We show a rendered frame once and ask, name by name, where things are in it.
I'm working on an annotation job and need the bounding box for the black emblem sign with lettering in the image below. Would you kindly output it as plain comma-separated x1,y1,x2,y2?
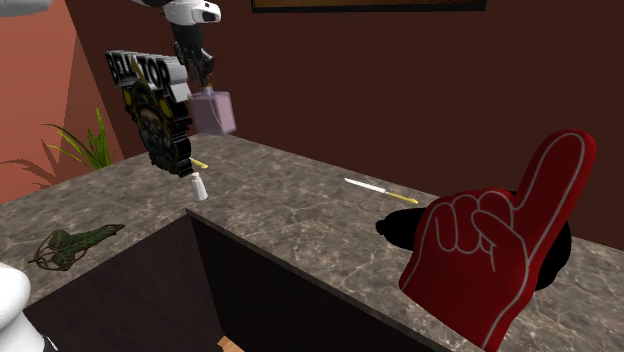
104,49,195,179

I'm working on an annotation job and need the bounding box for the green leaf brooch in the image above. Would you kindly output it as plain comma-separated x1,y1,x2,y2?
27,223,126,273

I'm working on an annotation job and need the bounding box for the dark-framed wall picture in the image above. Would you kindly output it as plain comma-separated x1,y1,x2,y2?
251,0,489,14

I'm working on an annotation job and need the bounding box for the white knife with yellow handle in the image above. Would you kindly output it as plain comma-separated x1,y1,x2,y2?
343,177,420,205

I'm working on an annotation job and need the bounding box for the red foam finger hand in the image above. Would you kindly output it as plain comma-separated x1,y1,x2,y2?
398,128,598,352

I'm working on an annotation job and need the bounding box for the green potted plant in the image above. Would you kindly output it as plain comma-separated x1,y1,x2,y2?
42,107,116,172

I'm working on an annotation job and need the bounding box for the black round object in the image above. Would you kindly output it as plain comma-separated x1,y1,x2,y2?
374,189,573,294

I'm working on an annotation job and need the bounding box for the white salt shaker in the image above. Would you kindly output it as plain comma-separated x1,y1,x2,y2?
189,171,210,203

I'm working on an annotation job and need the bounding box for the lavender soap dispenser bottle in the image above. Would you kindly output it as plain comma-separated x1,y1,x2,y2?
187,85,238,137

